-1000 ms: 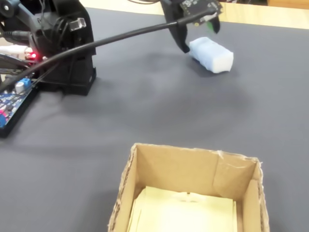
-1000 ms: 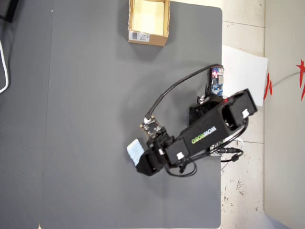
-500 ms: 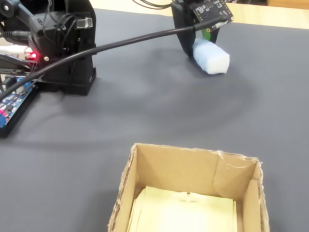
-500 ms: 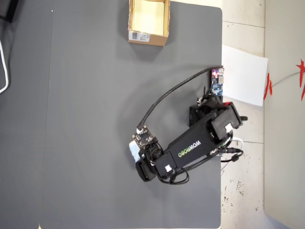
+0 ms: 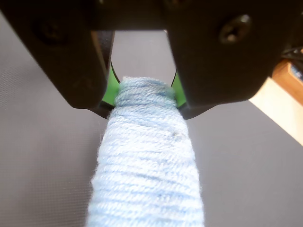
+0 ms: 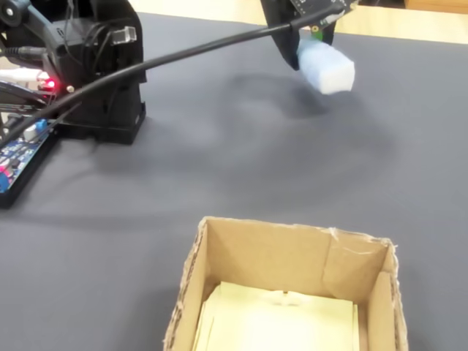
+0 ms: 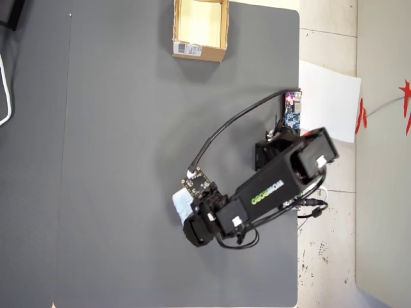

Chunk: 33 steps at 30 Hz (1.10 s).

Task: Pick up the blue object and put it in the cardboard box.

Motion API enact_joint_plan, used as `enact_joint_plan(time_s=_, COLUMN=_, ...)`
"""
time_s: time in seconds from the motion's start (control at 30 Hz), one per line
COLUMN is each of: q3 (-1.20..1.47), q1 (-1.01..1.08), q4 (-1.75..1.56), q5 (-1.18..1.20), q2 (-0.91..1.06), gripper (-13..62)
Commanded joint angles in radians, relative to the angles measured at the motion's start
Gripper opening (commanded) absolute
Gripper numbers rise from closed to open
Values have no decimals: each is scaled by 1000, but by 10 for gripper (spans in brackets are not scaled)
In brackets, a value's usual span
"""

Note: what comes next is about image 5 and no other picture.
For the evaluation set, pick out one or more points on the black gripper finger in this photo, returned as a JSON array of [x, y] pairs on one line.
[[61, 59], [213, 71]]

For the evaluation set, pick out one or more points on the yarn-wrapped block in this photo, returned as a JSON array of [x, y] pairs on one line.
[[146, 165]]

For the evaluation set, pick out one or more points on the brown wooden object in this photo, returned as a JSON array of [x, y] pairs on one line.
[[287, 78]]

